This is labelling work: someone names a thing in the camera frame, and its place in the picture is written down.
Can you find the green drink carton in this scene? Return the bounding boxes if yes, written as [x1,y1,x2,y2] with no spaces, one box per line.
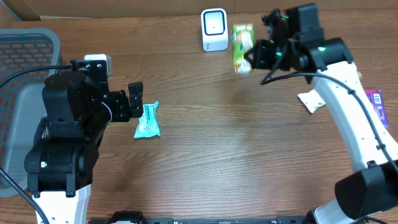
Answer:
[231,24,254,75]

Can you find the teal snack pouch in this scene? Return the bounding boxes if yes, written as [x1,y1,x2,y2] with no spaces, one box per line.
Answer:
[134,101,160,139]

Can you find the white tube gold cap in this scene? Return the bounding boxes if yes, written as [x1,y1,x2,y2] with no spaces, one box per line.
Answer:
[297,74,362,115]

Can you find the purple snack package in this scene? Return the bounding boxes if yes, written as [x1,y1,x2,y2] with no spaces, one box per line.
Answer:
[365,90,389,129]

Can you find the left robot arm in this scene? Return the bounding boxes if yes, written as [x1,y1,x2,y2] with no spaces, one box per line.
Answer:
[24,70,144,223]

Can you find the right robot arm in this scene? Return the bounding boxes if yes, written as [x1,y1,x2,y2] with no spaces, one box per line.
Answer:
[244,3,397,223]

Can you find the white barcode scanner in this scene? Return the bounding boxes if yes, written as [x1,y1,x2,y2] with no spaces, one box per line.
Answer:
[200,8,229,52]

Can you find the grey plastic mesh basket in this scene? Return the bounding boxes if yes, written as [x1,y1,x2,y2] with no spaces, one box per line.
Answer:
[1,28,63,189]

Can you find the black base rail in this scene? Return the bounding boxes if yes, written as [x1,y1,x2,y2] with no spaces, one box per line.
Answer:
[88,211,307,224]

